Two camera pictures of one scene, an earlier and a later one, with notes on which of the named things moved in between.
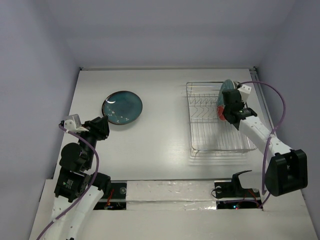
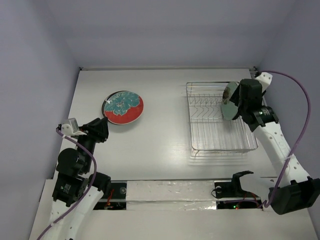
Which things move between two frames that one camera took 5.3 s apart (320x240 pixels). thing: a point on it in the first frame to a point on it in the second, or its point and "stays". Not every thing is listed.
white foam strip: (176, 195) stays
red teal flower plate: (227, 84) to (122, 107)
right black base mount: (230, 194) stays
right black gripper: (231, 96) to (242, 99)
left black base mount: (116, 199) stays
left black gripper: (99, 126) stays
